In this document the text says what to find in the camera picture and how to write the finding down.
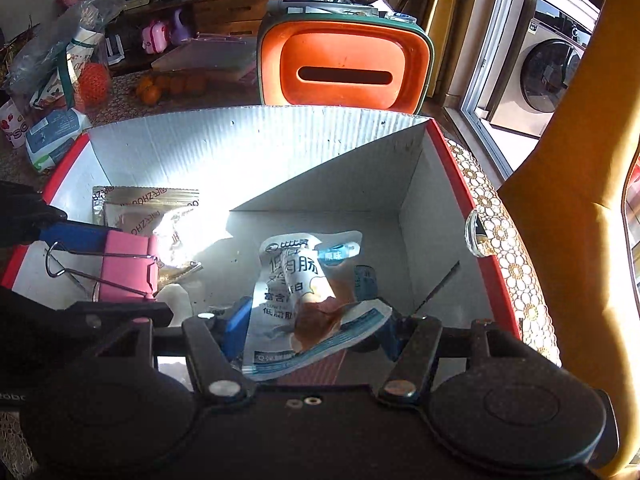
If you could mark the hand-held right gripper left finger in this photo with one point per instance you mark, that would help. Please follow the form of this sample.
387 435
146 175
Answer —
239 327

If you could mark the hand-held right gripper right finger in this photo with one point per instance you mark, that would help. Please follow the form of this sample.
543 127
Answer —
392 332

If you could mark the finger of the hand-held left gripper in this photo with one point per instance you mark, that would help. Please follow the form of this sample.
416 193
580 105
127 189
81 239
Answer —
75 237
120 311

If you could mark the pink binder clip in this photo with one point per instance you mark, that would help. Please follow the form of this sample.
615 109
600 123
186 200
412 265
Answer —
125 270

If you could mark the white and blue sausage packet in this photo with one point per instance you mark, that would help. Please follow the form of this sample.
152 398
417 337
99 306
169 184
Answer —
285 280

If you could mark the silver snack packet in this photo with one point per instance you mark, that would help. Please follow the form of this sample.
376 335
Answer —
145 210

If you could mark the red and white cardboard box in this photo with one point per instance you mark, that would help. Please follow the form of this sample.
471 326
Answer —
325 160

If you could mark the wet wipes pack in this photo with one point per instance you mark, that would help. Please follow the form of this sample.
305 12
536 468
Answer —
55 135

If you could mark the white mug with red print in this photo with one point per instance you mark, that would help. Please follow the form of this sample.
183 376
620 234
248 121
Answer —
12 127

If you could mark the orange mesh bag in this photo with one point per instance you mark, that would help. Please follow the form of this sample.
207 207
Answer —
92 85

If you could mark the orange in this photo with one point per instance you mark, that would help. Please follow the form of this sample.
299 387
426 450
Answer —
144 80
163 81
179 84
150 95
197 82

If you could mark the clear plastic bag of goods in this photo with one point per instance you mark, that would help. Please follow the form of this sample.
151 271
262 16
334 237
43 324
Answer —
50 45

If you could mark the pink toy case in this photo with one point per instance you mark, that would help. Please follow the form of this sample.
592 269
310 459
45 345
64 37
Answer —
155 37

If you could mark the stack of clear plastic cases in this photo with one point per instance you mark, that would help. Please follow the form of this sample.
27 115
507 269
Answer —
210 57

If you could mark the purple toy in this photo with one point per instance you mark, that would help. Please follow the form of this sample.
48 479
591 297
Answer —
181 27

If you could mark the wooden TV cabinet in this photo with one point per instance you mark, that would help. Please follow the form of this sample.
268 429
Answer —
235 12

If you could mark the orange and green storage bin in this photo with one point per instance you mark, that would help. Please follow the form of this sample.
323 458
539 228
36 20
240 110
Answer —
345 50

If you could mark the washing machine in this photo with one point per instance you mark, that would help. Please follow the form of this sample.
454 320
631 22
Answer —
540 70

